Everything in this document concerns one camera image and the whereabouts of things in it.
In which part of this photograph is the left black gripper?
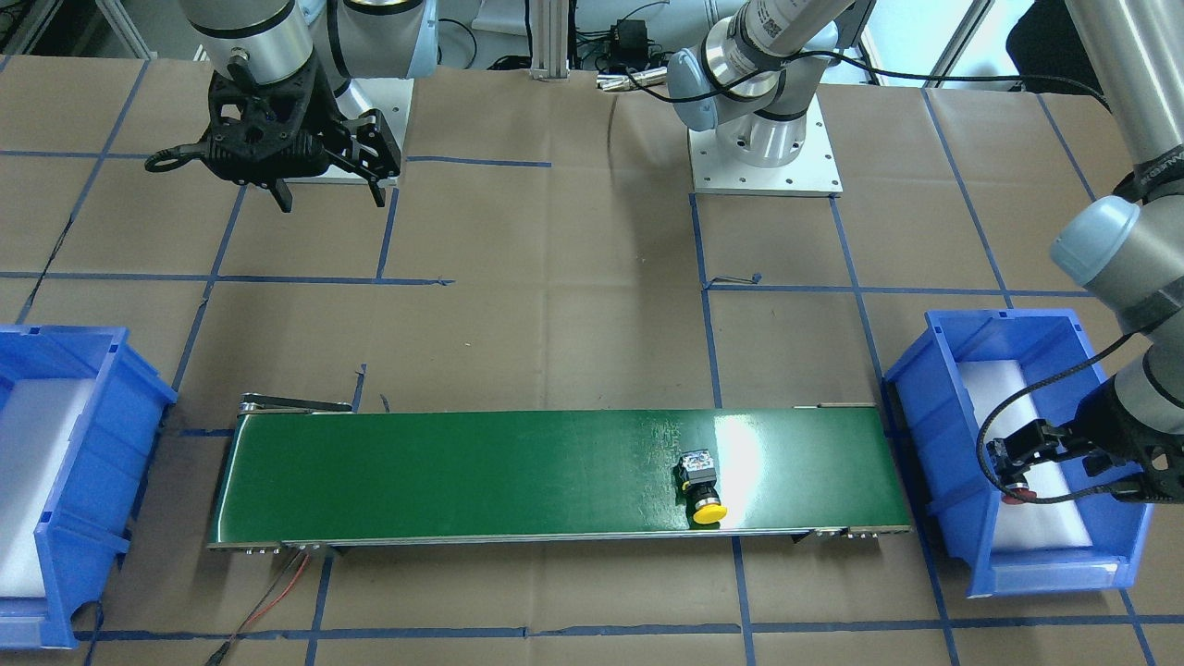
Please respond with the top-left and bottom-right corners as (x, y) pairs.
(986, 379), (1183, 505)

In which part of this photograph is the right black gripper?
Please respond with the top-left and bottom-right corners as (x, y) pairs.
(143, 65), (403, 214)

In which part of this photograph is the red mushroom push button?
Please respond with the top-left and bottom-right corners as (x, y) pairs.
(1000, 480), (1040, 506)

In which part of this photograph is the yellow mushroom push button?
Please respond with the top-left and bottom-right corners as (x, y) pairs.
(675, 450), (728, 525)

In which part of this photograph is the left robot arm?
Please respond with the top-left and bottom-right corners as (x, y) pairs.
(665, 1), (1180, 505)

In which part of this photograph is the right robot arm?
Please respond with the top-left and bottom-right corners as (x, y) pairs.
(144, 1), (438, 212)

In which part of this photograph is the white foam pad source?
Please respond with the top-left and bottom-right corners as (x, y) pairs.
(957, 359), (1095, 553)

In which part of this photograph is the blue source bin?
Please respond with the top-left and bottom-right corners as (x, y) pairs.
(887, 309), (1153, 598)

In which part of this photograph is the green conveyor belt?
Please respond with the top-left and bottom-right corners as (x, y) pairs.
(207, 406), (912, 549)

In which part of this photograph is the black power adapter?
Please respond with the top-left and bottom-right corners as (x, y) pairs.
(609, 18), (650, 70)

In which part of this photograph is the white foam pad destination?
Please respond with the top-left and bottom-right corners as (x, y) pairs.
(1, 378), (94, 598)

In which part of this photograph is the blue destination bin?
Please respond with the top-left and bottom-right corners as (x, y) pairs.
(1, 325), (178, 649)

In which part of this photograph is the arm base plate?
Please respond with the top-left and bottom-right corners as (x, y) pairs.
(221, 75), (403, 198)
(686, 96), (845, 197)

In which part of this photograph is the black braided cable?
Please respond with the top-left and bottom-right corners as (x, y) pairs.
(977, 328), (1148, 505)

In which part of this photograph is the aluminium profile post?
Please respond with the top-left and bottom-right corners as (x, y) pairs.
(525, 1), (575, 81)

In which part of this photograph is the red black wire pair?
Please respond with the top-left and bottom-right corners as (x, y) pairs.
(202, 550), (315, 666)

